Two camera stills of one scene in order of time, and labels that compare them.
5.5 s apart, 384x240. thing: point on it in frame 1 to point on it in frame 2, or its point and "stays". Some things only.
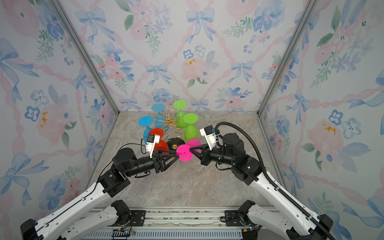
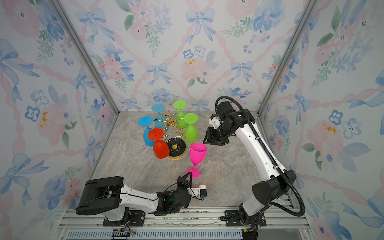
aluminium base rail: [184, 223] stays
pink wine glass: [183, 151] to [197, 152]
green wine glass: [191, 131] stays
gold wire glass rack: [174, 130] stays
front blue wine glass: [146, 121] stays
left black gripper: [159, 165] to [183, 180]
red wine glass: [163, 145] stays
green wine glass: [180, 105] stays
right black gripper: [205, 157] to [211, 139]
